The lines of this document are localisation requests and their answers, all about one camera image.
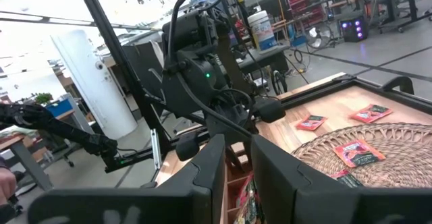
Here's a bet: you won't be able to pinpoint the grey floor fan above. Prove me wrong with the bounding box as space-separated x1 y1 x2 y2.
305 23 333 49

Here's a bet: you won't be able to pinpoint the white blue wipes canister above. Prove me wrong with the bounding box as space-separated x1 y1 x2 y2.
248 10 278 53

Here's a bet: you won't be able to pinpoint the orange peach tea packet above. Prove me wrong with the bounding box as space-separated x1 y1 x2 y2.
349 103 394 124
296 114 329 132
333 140 387 169

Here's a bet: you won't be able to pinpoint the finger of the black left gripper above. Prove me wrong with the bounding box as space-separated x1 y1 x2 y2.
226 146 242 173
243 139 252 164

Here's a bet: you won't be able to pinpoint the red storage shelving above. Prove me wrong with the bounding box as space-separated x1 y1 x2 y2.
285 0 321 26

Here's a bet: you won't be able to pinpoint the black computer tower purple lights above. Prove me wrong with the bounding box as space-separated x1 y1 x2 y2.
339 16 369 43

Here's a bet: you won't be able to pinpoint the person's hand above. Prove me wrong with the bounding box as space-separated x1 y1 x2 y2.
0 167 18 205

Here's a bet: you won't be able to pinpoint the black arched handle bracket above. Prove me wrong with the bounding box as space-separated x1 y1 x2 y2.
382 76 416 95

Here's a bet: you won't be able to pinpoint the blue bin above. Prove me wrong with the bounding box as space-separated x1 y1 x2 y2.
45 98 74 119

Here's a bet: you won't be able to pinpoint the wooden compartment tea box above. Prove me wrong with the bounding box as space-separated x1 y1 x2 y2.
221 142 267 224

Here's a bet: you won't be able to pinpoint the round woven straw placemat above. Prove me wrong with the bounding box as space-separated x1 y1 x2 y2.
290 121 432 189

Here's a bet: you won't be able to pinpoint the white round pillar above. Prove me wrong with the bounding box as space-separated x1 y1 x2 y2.
50 30 138 140

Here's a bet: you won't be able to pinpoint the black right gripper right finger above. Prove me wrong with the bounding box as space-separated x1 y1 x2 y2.
251 134 358 224

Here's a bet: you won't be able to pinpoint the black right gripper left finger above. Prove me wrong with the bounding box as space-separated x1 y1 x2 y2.
140 134 226 224

